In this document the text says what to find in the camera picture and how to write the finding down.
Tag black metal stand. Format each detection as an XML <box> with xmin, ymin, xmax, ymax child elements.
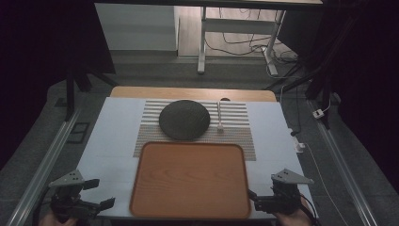
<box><xmin>263</xmin><ymin>15</ymin><xmax>359</xmax><ymax>130</ymax></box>
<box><xmin>63</xmin><ymin>61</ymin><xmax>120</xmax><ymax>122</ymax></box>

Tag wooden table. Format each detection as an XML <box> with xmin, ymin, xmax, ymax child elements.
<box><xmin>109</xmin><ymin>86</ymin><xmax>278</xmax><ymax>104</ymax></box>

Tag person's left hand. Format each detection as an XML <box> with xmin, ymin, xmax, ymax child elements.
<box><xmin>39</xmin><ymin>209</ymin><xmax>78</xmax><ymax>226</ymax></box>

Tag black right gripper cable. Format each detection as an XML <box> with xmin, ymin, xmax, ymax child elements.
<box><xmin>298</xmin><ymin>193</ymin><xmax>320</xmax><ymax>226</ymax></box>

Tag white cable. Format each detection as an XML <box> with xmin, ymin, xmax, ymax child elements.
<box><xmin>302</xmin><ymin>142</ymin><xmax>344</xmax><ymax>226</ymax></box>

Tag striped woven placemat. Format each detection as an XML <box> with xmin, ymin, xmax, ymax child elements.
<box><xmin>133</xmin><ymin>99</ymin><xmax>257</xmax><ymax>162</ymax></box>

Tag white cabinet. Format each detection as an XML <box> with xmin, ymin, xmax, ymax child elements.
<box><xmin>94</xmin><ymin>3</ymin><xmax>181</xmax><ymax>52</ymax></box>

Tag white table cover sheet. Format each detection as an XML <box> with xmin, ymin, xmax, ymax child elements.
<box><xmin>75</xmin><ymin>96</ymin><xmax>318</xmax><ymax>220</ymax></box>

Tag aluminium rail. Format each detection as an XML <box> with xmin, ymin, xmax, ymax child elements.
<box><xmin>308</xmin><ymin>99</ymin><xmax>381</xmax><ymax>226</ymax></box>
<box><xmin>5</xmin><ymin>107</ymin><xmax>82</xmax><ymax>226</ymax></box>

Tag white power plug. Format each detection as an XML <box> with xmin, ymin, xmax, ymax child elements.
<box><xmin>293</xmin><ymin>137</ymin><xmax>306</xmax><ymax>154</ymax></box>

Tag person's right hand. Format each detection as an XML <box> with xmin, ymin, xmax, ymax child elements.
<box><xmin>273</xmin><ymin>201</ymin><xmax>314</xmax><ymax>226</ymax></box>

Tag black floor cables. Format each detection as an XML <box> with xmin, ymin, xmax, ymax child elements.
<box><xmin>204</xmin><ymin>8</ymin><xmax>299</xmax><ymax>65</ymax></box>

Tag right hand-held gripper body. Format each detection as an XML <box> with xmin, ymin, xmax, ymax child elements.
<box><xmin>253</xmin><ymin>168</ymin><xmax>315</xmax><ymax>217</ymax></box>

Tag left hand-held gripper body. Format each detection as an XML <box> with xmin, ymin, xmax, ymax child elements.
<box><xmin>48</xmin><ymin>169</ymin><xmax>102</xmax><ymax>220</ymax></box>

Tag white metal desk frame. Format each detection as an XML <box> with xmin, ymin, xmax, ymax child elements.
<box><xmin>197</xmin><ymin>6</ymin><xmax>287</xmax><ymax>77</ymax></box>

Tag brown wooden tray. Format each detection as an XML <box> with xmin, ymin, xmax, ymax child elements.
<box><xmin>129</xmin><ymin>141</ymin><xmax>252</xmax><ymax>220</ymax></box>

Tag dark round plate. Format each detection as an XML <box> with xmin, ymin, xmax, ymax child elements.
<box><xmin>158</xmin><ymin>99</ymin><xmax>212</xmax><ymax>141</ymax></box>

